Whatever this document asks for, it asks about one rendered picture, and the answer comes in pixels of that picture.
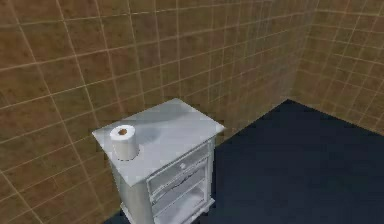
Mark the white bedside cabinet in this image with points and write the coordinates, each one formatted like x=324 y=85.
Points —
x=180 y=140

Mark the white toilet paper roll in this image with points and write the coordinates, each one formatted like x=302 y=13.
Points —
x=124 y=145

